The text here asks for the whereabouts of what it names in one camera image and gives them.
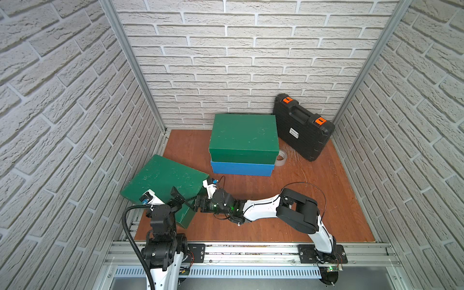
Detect tape roll front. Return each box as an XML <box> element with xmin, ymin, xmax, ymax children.
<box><xmin>275</xmin><ymin>150</ymin><xmax>288</xmax><ymax>167</ymax></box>

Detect black tool case orange latches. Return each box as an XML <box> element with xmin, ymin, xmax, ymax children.
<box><xmin>273</xmin><ymin>94</ymin><xmax>335</xmax><ymax>161</ymax></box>

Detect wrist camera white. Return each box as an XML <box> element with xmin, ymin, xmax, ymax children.
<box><xmin>139</xmin><ymin>190</ymin><xmax>164</xmax><ymax>207</ymax></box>
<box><xmin>203</xmin><ymin>177</ymin><xmax>218</xmax><ymax>199</ymax></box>

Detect right aluminium corner post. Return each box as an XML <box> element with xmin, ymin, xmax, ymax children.
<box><xmin>332</xmin><ymin>0</ymin><xmax>413</xmax><ymax>125</ymax></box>

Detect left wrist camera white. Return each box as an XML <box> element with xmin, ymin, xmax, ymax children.
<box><xmin>139</xmin><ymin>190</ymin><xmax>164</xmax><ymax>207</ymax></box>

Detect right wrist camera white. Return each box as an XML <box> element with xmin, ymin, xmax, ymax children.
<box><xmin>203</xmin><ymin>177</ymin><xmax>218</xmax><ymax>199</ymax></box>

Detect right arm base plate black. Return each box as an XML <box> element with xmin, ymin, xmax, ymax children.
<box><xmin>297</xmin><ymin>244</ymin><xmax>348</xmax><ymax>264</ymax></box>

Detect left aluminium corner post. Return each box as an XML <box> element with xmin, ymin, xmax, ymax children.
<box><xmin>100</xmin><ymin>0</ymin><xmax>167</xmax><ymax>134</ymax></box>

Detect right small circuit board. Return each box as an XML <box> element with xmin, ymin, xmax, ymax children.
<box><xmin>324</xmin><ymin>265</ymin><xmax>343</xmax><ymax>273</ymax></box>

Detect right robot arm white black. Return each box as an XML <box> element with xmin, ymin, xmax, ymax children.
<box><xmin>190</xmin><ymin>188</ymin><xmax>337</xmax><ymax>263</ymax></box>

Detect blue shoebox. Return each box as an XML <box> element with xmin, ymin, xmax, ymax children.
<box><xmin>210</xmin><ymin>161</ymin><xmax>275</xmax><ymax>176</ymax></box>

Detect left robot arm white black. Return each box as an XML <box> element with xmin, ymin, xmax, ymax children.
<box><xmin>140</xmin><ymin>187</ymin><xmax>188</xmax><ymax>290</ymax></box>

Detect green shoebox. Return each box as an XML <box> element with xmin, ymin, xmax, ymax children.
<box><xmin>120</xmin><ymin>154</ymin><xmax>211</xmax><ymax>230</ymax></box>
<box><xmin>209</xmin><ymin>114</ymin><xmax>280</xmax><ymax>165</ymax></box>

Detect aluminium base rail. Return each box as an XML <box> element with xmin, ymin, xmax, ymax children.
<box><xmin>92</xmin><ymin>240</ymin><xmax>412</xmax><ymax>290</ymax></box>

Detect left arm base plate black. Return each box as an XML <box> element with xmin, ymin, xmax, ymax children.
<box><xmin>182</xmin><ymin>242</ymin><xmax>206</xmax><ymax>264</ymax></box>

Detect aluminium corner post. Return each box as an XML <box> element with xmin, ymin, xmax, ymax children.
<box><xmin>100</xmin><ymin>0</ymin><xmax>167</xmax><ymax>134</ymax></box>
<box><xmin>332</xmin><ymin>0</ymin><xmax>413</xmax><ymax>125</ymax></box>

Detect right thin cable black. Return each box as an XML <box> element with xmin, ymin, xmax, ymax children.
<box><xmin>213</xmin><ymin>175</ymin><xmax>327</xmax><ymax>222</ymax></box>

